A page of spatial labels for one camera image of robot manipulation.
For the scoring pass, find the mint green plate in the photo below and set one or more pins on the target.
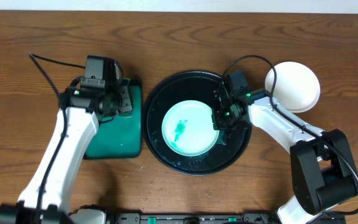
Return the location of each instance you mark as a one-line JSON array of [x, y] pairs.
[[187, 128]]

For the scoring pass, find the round black tray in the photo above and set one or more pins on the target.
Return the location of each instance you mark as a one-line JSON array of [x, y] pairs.
[[190, 85]]

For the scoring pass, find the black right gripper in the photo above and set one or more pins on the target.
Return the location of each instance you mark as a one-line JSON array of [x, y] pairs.
[[218, 116]]

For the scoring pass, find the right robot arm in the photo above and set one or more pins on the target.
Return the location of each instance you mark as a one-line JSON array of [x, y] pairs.
[[323, 171]]

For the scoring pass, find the white plate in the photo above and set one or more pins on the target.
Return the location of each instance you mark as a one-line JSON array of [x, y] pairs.
[[297, 88]]

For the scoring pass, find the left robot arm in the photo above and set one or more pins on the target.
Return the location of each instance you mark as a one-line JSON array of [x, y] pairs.
[[78, 135]]

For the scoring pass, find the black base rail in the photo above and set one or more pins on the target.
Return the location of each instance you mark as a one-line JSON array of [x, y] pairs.
[[182, 218]]

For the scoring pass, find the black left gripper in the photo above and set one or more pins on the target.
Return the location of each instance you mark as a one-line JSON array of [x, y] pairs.
[[125, 99]]

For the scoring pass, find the rectangular black water tray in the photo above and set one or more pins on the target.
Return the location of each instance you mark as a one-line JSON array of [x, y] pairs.
[[119, 136]]

